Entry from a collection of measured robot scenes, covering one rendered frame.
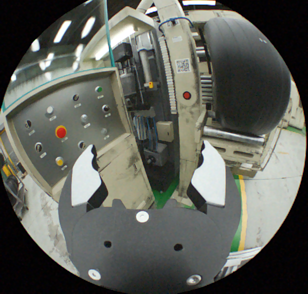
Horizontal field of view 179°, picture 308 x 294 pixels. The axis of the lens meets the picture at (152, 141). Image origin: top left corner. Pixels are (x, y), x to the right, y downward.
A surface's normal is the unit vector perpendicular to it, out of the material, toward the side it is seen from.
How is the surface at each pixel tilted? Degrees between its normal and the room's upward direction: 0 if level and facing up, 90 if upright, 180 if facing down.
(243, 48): 80
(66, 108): 90
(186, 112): 90
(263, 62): 86
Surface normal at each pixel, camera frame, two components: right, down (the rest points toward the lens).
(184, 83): -0.55, 0.51
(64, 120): 0.81, 0.17
